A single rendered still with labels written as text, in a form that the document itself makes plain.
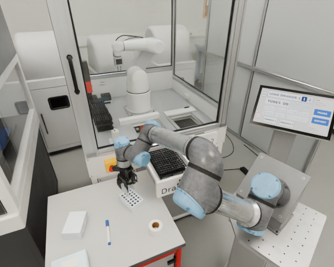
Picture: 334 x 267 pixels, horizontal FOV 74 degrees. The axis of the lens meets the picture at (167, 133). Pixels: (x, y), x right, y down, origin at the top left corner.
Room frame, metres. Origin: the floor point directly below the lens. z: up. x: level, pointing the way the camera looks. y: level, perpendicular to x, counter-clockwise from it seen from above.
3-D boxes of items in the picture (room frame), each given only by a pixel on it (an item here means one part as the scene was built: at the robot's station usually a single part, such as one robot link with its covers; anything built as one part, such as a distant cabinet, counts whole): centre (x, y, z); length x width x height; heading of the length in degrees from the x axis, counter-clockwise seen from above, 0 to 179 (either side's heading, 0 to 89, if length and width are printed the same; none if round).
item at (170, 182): (0.92, -0.07, 0.87); 0.29 x 0.02 x 0.11; 113
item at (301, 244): (0.77, -0.55, 0.70); 0.45 x 0.44 x 0.12; 47
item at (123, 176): (0.87, 0.21, 0.98); 0.09 x 0.08 x 0.12; 44
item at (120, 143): (0.87, 0.21, 1.14); 0.09 x 0.08 x 0.11; 52
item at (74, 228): (0.71, 0.46, 0.79); 0.13 x 0.09 x 0.05; 3
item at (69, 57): (1.03, 0.44, 1.45); 0.05 x 0.03 x 0.19; 23
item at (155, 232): (0.69, 0.06, 0.78); 0.07 x 0.07 x 0.04
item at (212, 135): (1.33, -0.24, 0.87); 0.29 x 0.02 x 0.11; 113
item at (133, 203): (0.88, 0.20, 0.78); 0.12 x 0.08 x 0.04; 44
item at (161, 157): (1.10, 0.00, 0.87); 0.22 x 0.18 x 0.06; 23
